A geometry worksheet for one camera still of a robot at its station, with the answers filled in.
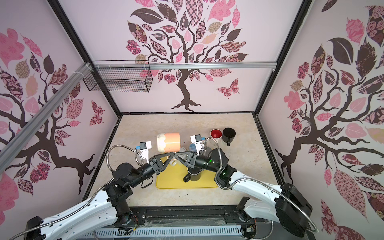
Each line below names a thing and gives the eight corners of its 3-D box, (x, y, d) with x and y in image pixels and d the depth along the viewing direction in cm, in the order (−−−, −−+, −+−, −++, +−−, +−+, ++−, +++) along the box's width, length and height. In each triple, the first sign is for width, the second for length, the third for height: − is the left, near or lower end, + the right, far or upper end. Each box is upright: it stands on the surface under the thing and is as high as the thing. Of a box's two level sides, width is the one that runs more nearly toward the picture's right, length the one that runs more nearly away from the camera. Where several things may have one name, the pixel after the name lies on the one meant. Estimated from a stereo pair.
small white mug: (210, 143, 103) (211, 137, 97) (209, 134, 108) (210, 128, 102) (221, 143, 103) (222, 137, 97) (220, 134, 108) (221, 128, 102)
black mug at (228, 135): (222, 147, 101) (224, 139, 94) (220, 135, 108) (222, 127, 100) (234, 147, 101) (237, 139, 94) (232, 135, 108) (234, 127, 100)
